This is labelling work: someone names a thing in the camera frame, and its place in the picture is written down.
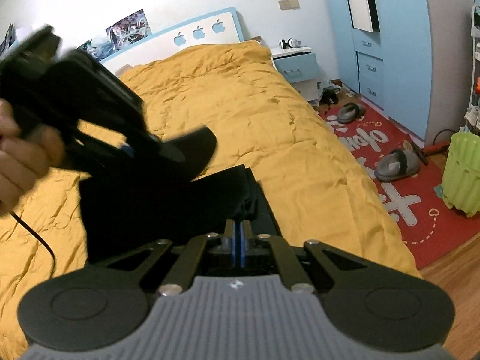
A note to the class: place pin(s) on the white headphones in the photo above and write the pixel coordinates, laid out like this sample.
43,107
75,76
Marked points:
289,43

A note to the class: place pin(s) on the yellow quilt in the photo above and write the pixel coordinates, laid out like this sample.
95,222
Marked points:
300,138

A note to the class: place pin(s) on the dark shoes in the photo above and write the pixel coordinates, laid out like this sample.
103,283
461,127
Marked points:
329,96

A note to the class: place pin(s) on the blue and white wardrobe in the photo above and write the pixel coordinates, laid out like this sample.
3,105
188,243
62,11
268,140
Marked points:
401,63

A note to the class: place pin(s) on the person's left hand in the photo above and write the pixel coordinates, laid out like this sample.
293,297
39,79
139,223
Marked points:
22,161

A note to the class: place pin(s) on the red pump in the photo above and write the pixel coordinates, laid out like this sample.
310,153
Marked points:
435,150

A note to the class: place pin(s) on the wall switch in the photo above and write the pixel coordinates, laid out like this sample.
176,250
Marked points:
289,4

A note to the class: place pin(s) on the anime wall poster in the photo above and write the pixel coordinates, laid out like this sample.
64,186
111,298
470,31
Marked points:
129,26
6,39
95,48

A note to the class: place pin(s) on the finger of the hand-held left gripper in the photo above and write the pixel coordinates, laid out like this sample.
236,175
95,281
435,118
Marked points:
129,152

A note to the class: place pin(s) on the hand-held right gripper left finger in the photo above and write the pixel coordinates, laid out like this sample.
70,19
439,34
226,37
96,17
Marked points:
234,242

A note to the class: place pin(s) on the black pants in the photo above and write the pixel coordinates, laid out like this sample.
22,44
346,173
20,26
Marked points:
157,213

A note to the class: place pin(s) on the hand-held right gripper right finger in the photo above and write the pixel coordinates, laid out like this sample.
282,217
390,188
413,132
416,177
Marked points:
244,242

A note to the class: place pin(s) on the blue and white nightstand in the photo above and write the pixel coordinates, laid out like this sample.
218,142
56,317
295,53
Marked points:
296,69

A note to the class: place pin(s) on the green ribbed bin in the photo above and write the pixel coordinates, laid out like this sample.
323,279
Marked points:
463,176

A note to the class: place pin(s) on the white and blue bed headboard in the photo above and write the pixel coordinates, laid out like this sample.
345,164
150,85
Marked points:
210,30

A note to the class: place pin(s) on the storage rack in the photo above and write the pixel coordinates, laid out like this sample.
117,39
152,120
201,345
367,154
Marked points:
474,75

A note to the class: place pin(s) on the grey slipper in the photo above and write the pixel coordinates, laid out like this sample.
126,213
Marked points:
397,165
350,112

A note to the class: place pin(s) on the red printed rug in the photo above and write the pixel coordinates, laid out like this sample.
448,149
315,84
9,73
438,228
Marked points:
423,210

